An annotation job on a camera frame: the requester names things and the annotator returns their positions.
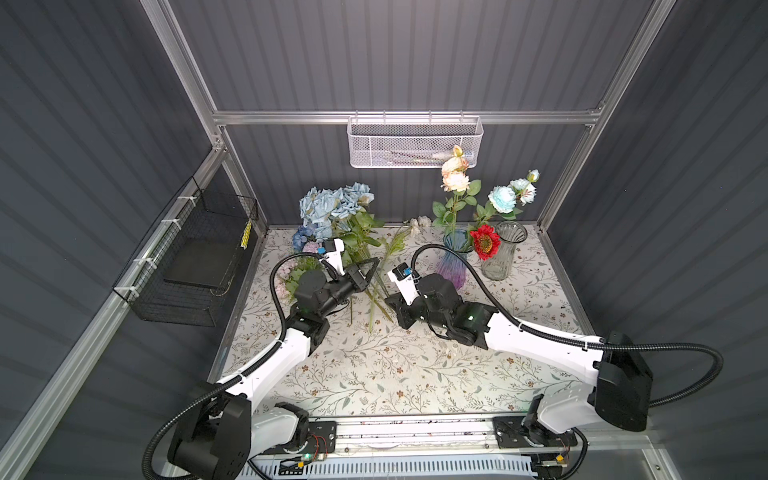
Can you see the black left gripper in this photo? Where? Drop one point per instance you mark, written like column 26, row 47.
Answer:
column 360, row 281

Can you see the pale blue hydrangea stem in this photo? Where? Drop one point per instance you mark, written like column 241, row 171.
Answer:
column 338, row 213

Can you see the red sunflower stem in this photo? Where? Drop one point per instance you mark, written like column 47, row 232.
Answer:
column 486, row 242

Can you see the peach pink rose stem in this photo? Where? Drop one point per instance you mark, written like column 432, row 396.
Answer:
column 460, row 190

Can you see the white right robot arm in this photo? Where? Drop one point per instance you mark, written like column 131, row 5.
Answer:
column 612, row 386

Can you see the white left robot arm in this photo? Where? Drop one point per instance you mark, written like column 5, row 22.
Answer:
column 241, row 394

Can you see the blue purple glass vase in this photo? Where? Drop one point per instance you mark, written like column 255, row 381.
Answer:
column 451, row 266

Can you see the clear ribbed glass vase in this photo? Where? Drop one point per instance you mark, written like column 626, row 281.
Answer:
column 511, row 234

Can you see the mixed flower bouquet pile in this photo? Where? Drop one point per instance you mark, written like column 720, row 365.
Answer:
column 284, row 278

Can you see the white small flower stem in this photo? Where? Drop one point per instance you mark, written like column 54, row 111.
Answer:
column 419, row 226

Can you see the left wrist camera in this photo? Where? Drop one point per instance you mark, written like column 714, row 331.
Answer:
column 331, row 252

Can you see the white wire mesh basket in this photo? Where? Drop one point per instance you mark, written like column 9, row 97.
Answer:
column 412, row 141

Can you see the aluminium front rail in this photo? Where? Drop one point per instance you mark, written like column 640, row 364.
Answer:
column 390, row 432

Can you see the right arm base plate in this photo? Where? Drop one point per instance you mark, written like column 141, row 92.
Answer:
column 514, row 431

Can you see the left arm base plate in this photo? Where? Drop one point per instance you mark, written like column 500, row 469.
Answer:
column 317, row 437

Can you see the black wire wall basket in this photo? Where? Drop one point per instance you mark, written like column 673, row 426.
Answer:
column 195, row 261

